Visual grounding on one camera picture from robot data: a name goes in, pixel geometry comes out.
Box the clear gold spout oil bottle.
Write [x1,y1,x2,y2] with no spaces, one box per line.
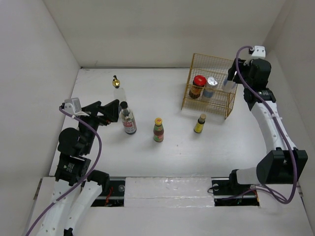
[112,75,126,102]

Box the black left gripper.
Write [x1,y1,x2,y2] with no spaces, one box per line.
[76,98,119,153]

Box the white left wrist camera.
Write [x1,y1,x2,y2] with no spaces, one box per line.
[63,97,82,116]

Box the black cap vinegar bottle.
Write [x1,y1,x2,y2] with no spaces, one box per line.
[120,101,137,135]

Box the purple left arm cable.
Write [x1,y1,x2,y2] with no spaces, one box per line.
[24,105,103,236]

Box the gold wire mesh rack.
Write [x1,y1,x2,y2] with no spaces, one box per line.
[181,53,237,118]

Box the silver lid spice shaker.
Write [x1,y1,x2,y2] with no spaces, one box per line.
[222,79,236,93]

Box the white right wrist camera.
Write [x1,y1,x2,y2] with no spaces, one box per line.
[249,46,266,59]

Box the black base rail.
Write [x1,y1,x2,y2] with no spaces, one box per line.
[93,177,259,208]

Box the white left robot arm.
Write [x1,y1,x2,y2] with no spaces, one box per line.
[26,98,119,236]

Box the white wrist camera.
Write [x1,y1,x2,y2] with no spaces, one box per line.
[249,46,266,59]
[63,97,82,116]

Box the red lid chili sauce jar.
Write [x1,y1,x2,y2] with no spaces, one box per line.
[189,75,207,99]

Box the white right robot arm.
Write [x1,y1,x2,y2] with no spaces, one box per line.
[227,59,308,194]

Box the small yellow label bottle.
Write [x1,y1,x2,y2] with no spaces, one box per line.
[194,114,206,133]

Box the yellow cap red sauce bottle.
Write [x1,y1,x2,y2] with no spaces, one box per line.
[154,118,164,142]

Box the silver lid salt shaker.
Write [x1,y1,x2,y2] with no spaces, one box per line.
[202,77,218,100]

